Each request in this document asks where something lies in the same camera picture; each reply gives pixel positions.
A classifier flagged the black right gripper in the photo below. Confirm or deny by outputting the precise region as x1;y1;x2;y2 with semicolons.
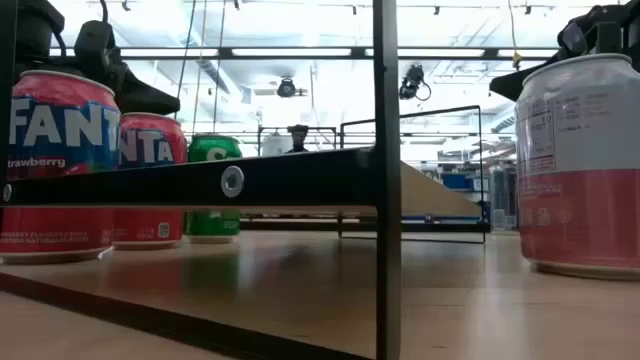
488;2;640;103

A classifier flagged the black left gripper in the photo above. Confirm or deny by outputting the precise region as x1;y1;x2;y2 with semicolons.
73;19;182;117

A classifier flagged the red Fanta strawberry can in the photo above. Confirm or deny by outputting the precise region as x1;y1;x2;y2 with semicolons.
112;112;188;250
0;69;122;265

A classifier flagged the green Sprite can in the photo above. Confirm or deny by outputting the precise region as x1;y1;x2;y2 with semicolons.
183;133;244;245

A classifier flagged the white pink lemonade can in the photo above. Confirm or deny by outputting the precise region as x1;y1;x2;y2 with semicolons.
514;53;640;281

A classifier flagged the blue storage bin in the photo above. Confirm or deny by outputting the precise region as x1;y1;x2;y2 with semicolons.
442;172;484;192

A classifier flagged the slim silver can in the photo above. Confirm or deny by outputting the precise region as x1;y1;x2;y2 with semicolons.
491;167;520;231

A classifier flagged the black overhead rig bar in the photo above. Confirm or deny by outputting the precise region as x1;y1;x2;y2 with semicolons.
49;46;561;62

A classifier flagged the person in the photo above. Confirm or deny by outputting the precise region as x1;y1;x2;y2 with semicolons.
286;123;311;154

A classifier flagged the yellow hanging cable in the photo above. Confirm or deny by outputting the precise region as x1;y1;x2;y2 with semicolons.
507;0;522;72

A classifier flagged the black hanging camera with cable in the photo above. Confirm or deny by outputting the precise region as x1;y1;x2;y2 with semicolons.
398;63;432;102

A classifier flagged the black round ceiling camera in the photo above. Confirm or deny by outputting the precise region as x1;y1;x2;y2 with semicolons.
276;76;300;99

